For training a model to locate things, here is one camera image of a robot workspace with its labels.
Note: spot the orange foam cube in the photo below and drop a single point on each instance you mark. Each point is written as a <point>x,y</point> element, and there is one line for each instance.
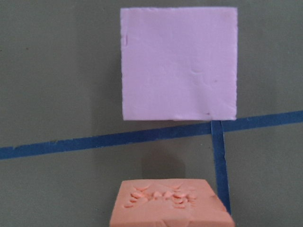
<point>169,203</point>

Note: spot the light pink foam cube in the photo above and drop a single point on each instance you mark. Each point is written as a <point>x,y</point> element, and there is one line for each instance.
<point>179,63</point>

